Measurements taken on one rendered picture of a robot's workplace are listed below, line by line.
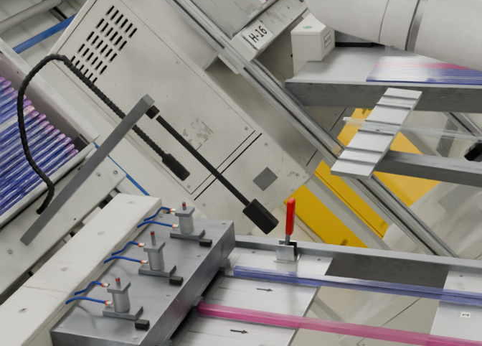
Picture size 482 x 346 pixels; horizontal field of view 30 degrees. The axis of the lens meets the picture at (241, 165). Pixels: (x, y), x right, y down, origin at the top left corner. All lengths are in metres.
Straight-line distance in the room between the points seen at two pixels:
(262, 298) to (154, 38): 1.09
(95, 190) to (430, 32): 0.65
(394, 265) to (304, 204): 3.14
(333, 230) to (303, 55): 2.29
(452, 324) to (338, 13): 0.45
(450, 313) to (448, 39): 0.40
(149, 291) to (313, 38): 1.21
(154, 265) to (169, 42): 1.06
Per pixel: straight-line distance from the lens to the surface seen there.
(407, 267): 1.41
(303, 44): 2.36
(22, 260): 1.35
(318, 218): 4.55
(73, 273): 1.32
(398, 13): 1.12
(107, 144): 1.21
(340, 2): 1.13
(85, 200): 1.48
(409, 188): 4.43
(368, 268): 1.43
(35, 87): 1.55
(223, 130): 2.30
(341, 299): 4.46
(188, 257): 1.35
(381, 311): 2.42
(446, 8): 1.12
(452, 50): 1.13
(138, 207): 1.47
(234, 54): 2.17
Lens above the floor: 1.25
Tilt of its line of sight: 3 degrees down
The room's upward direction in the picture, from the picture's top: 46 degrees counter-clockwise
